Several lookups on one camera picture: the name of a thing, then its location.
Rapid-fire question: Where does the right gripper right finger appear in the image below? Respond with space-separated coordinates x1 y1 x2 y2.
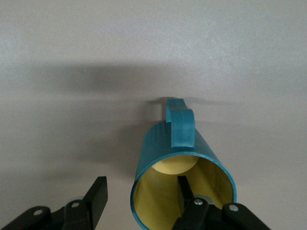
172 176 273 230

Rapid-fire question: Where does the brown table mat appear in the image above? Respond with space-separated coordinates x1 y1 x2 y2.
0 0 307 230

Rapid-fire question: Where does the teal mug yellow inside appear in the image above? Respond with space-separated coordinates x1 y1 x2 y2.
130 97 238 230

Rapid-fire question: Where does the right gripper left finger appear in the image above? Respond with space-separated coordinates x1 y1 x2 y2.
0 176 108 230

